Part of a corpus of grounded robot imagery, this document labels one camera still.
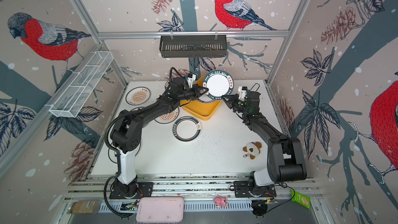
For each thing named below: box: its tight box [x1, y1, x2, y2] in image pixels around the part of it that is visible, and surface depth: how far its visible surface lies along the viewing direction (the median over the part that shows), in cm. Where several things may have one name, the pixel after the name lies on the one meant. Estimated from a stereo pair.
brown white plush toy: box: [242, 141, 263, 160], surface depth 87 cm
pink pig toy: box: [212, 194, 229, 208], surface depth 70 cm
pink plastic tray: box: [135, 196, 185, 224], surface depth 68 cm
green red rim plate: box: [196, 93, 216, 104], surface depth 109 cm
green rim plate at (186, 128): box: [172, 116, 202, 143], surface depth 97 cm
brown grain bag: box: [71, 200, 102, 215], surface depth 67 cm
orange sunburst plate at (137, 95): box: [125, 86, 151, 106], surface depth 116 cm
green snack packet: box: [291, 189, 311, 210], surface depth 71 cm
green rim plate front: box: [203, 69, 235, 101], surface depth 88 cm
